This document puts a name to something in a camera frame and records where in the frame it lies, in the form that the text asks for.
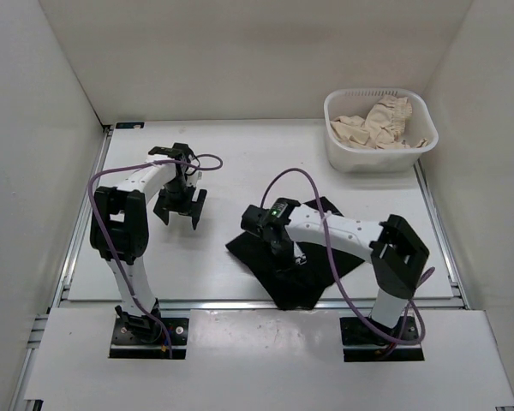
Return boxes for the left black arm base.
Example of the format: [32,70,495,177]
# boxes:
[109,305,189,360]

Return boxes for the beige trousers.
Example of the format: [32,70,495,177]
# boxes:
[330,95,429,150]

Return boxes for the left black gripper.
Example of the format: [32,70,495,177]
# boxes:
[154,177,206,227]

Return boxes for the left aluminium table rail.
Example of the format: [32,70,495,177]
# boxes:
[45,125,114,314]

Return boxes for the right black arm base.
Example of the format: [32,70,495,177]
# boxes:
[339,317,425,363]

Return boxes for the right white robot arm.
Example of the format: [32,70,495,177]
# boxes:
[227,197,429,345]

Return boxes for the black trousers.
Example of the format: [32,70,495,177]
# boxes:
[224,195,368,312]

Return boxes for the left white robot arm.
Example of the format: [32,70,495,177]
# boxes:
[88,142,207,343]

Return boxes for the dark label sticker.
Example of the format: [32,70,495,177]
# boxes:
[115,122,145,129]

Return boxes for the front aluminium table rail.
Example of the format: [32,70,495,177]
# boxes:
[158,299,349,311]

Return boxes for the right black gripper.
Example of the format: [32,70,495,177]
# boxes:
[260,239,308,281]

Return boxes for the white plastic basket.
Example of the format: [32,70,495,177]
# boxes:
[324,87,439,173]

